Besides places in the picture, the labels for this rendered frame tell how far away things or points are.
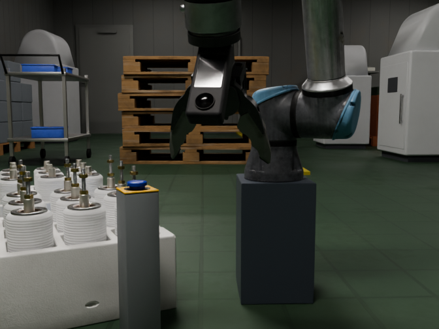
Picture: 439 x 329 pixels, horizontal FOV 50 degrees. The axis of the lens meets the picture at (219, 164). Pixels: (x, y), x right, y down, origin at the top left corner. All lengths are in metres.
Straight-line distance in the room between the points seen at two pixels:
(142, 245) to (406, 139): 3.79
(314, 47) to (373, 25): 9.39
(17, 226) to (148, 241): 0.29
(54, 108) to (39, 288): 6.09
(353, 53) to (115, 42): 5.34
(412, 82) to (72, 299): 3.88
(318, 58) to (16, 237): 0.75
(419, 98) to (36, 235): 3.93
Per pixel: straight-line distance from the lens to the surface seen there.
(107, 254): 1.08
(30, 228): 1.07
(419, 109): 4.58
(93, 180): 1.64
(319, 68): 1.09
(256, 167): 1.16
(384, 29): 10.52
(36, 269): 1.07
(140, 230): 0.95
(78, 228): 1.09
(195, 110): 0.58
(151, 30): 9.90
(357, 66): 6.07
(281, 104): 1.14
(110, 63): 9.89
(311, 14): 1.07
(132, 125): 4.23
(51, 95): 7.11
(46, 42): 7.23
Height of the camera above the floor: 0.47
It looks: 7 degrees down
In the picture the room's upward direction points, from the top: straight up
